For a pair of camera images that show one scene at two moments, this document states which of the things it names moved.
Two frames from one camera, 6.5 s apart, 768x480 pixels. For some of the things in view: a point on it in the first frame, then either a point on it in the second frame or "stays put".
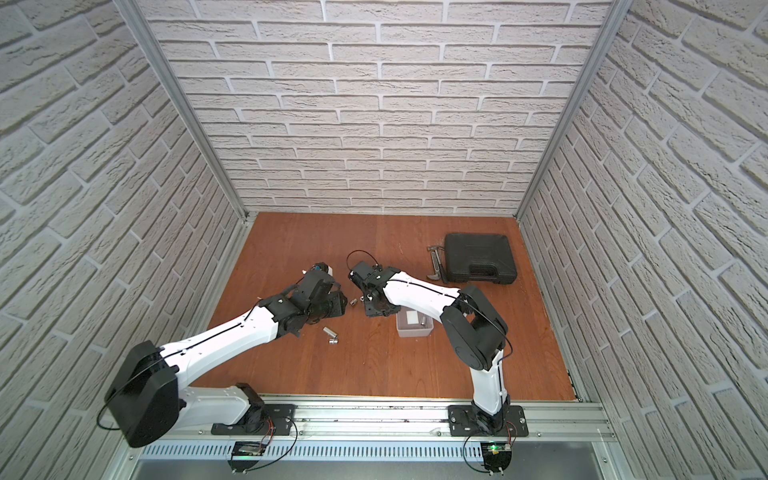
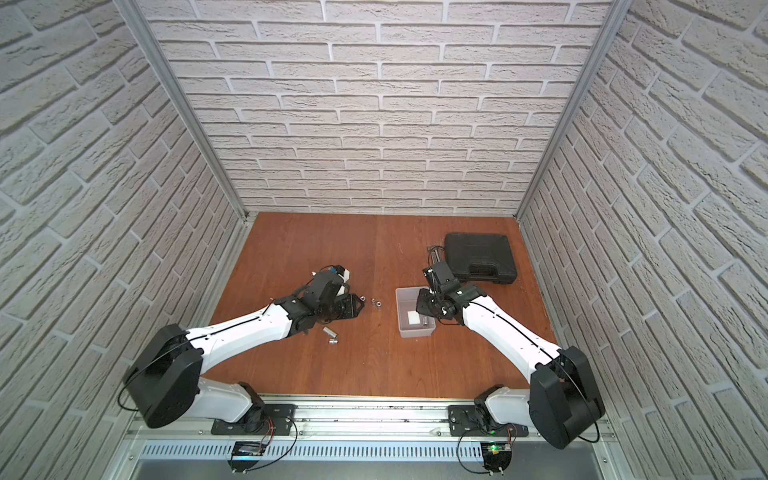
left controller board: [245, 456] stays put
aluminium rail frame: [385, 430] stays put
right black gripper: [370, 309] → [422, 300]
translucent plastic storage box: [413, 323] stays put
